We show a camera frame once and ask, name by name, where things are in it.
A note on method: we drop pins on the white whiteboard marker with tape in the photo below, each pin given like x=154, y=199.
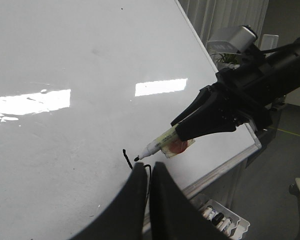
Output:
x=169, y=143

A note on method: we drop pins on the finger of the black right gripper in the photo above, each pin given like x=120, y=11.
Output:
x=214, y=116
x=197, y=113

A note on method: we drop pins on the black marker in tray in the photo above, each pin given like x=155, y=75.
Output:
x=217, y=218

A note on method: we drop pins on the white marker tray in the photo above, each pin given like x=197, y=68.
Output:
x=239, y=226

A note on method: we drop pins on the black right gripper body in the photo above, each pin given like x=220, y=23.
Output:
x=242, y=95

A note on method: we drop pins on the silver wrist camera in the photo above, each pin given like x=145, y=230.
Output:
x=232, y=39

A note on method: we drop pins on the white marker in tray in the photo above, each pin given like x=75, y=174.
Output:
x=224, y=224
x=208, y=212

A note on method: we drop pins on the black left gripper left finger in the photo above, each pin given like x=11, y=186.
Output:
x=123, y=219

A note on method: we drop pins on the green potted plant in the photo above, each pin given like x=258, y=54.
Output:
x=225, y=60

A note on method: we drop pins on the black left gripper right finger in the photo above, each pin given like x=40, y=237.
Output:
x=172, y=216

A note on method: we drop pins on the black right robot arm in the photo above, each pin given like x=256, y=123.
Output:
x=285, y=61

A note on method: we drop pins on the white whiteboard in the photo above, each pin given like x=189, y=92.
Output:
x=81, y=81

